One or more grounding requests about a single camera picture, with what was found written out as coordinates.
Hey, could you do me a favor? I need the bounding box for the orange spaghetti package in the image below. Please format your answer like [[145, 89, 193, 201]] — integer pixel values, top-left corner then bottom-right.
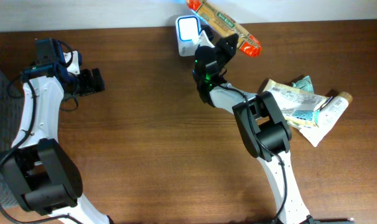
[[186, 0, 262, 57]]

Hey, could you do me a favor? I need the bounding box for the teal wipes pouch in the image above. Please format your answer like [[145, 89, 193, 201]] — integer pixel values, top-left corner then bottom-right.
[[292, 76, 314, 93]]

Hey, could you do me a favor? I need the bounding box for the cream wet wipes pack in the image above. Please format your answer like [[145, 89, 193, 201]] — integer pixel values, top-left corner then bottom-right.
[[263, 79, 328, 127]]

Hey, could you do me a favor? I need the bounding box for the white lotion tube gold cap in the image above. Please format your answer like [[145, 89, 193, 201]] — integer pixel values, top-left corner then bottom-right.
[[299, 91, 353, 147]]

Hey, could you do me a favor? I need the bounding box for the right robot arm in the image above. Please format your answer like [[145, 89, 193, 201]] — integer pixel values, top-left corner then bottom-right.
[[193, 34, 315, 223]]

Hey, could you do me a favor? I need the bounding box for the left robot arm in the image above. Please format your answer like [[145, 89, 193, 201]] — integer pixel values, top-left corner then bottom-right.
[[0, 38, 113, 224]]

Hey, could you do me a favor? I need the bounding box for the grey plastic mesh basket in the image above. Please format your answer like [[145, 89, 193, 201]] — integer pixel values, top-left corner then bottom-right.
[[0, 69, 22, 209]]

